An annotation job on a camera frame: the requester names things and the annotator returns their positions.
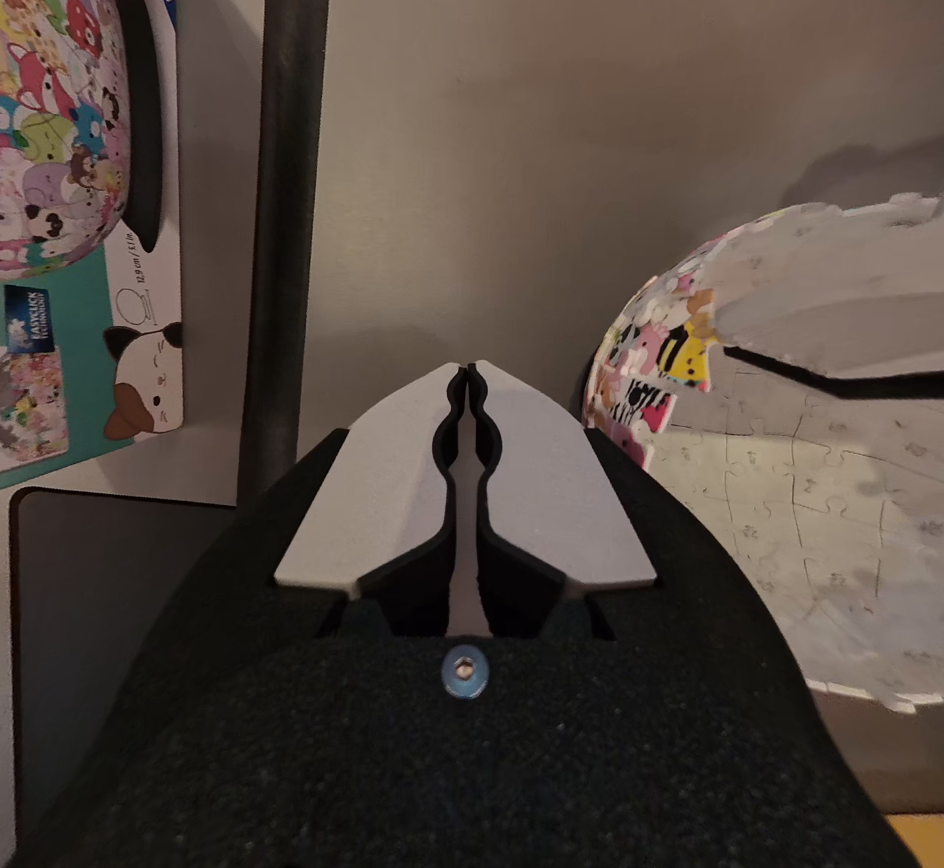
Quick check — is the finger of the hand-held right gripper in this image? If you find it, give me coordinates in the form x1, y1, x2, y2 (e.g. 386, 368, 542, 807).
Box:
711, 278, 944, 400

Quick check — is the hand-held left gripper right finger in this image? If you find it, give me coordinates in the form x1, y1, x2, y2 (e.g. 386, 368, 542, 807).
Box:
470, 359, 657, 636

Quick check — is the colourful puzzle ball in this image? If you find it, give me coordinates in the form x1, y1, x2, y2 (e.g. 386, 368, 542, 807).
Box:
583, 193, 944, 714

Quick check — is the puzzle box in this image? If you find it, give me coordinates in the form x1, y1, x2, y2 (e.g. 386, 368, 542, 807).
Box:
0, 0, 184, 491

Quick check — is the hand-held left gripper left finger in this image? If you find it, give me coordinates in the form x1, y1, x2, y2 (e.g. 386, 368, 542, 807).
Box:
273, 361, 469, 636

